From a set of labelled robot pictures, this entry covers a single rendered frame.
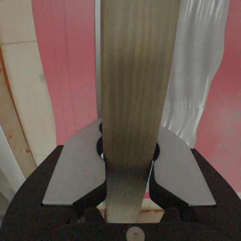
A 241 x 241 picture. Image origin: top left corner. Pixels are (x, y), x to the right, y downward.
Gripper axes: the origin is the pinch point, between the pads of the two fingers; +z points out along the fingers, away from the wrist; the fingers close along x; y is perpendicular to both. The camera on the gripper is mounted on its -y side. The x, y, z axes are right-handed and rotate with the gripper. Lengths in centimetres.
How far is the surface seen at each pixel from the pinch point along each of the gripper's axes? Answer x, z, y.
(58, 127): -9.1, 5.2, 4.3
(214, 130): 13.7, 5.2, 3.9
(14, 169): -16.0, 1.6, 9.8
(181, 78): 6.4, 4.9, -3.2
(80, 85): -5.3, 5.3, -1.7
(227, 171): 20.8, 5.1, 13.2
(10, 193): -173, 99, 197
